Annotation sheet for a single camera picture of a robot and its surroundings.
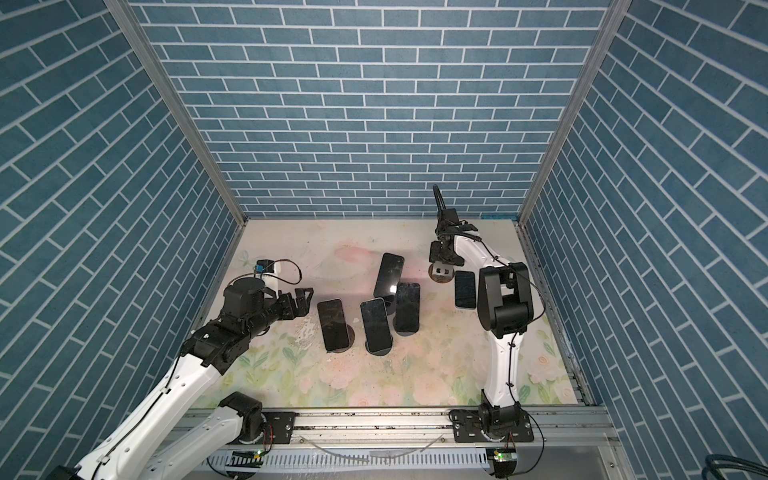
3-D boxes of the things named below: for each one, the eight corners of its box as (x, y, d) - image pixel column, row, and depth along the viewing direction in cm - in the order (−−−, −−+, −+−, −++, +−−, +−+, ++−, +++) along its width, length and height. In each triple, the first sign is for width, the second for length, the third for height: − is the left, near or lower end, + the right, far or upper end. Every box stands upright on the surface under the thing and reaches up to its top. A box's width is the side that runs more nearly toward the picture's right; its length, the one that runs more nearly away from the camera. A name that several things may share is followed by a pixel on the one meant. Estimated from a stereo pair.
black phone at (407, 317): (395, 335, 91) (395, 316, 82) (395, 302, 99) (395, 282, 89) (418, 335, 91) (421, 317, 82) (417, 302, 99) (419, 282, 89)
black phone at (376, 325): (368, 357, 87) (364, 339, 77) (363, 321, 94) (360, 301, 84) (391, 352, 88) (391, 334, 78) (385, 317, 95) (384, 297, 85)
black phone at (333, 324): (329, 355, 87) (321, 337, 77) (325, 322, 94) (316, 302, 84) (350, 349, 88) (344, 331, 79) (344, 317, 95) (338, 297, 85)
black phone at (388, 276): (377, 302, 100) (375, 277, 88) (384, 278, 106) (383, 252, 94) (396, 306, 99) (396, 281, 87) (403, 281, 105) (403, 256, 93)
